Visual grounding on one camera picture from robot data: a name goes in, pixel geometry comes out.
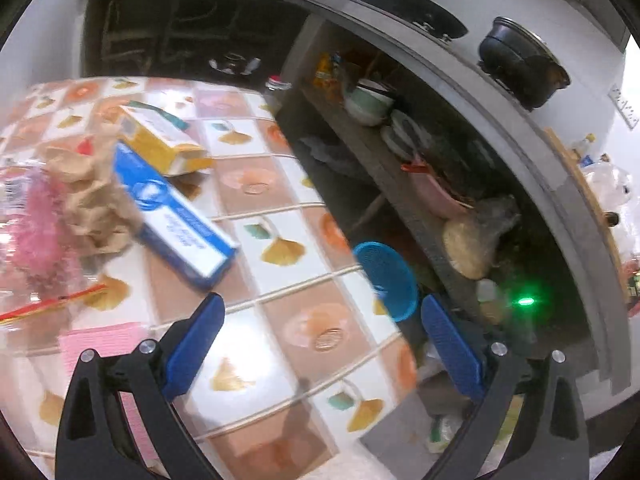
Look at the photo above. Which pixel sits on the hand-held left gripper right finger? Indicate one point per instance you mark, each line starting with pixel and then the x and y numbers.
pixel 450 345

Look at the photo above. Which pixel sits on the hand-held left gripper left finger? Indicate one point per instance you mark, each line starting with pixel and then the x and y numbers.
pixel 195 345

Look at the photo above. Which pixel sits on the blue plastic basket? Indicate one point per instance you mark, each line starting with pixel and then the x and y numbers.
pixel 385 280

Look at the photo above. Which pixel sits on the blue white toothpaste box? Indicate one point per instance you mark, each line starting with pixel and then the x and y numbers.
pixel 170 220

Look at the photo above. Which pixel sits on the yellow white carton box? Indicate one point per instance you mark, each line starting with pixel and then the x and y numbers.
pixel 160 140

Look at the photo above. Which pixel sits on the bag of yellow round cakes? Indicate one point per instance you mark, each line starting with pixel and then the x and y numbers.
pixel 467 247

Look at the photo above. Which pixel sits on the pink paper sheet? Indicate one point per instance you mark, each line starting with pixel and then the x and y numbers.
pixel 95 340

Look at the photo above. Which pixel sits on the small dark round jar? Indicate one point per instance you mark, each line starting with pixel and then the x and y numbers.
pixel 611 219

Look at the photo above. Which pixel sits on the wooden cutting board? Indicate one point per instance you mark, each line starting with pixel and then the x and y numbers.
pixel 585 195

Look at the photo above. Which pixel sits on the pink plastic basin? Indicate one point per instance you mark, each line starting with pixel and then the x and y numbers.
pixel 435 195

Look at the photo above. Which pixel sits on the small bottle yellow cap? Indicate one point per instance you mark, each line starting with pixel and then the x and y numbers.
pixel 585 150

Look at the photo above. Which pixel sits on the red plastic scoop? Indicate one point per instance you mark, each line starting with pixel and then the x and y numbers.
pixel 415 166

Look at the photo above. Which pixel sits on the grey concrete counter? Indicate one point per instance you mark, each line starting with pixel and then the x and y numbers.
pixel 500 125

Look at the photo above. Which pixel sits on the crumpled brown paper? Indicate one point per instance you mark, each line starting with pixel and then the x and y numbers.
pixel 90 195

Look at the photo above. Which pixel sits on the clear bag with pink fluff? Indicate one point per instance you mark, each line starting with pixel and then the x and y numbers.
pixel 40 230

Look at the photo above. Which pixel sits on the stack of white plates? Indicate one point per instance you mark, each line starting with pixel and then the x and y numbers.
pixel 400 135

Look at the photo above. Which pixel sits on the black cooking pot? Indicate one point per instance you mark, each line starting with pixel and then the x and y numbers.
pixel 520 65

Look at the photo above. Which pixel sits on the stack of green white bowls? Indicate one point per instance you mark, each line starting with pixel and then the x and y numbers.
pixel 367 105

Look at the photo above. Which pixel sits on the orange packets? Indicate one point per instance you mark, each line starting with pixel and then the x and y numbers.
pixel 325 72

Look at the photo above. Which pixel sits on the black wok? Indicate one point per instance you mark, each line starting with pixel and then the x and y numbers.
pixel 430 15

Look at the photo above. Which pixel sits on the white wall power strip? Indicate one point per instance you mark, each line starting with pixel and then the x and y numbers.
pixel 625 107

